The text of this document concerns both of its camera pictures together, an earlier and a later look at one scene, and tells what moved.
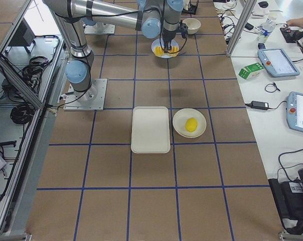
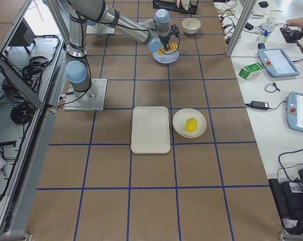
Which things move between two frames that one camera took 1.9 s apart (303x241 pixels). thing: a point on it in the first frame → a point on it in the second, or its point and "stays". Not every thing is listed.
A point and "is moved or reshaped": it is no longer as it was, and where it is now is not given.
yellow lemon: x=191 y=124 stays
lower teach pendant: x=299 y=112 stays
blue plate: x=157 y=43 is moved or reshaped
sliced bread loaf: x=158 y=51 stays
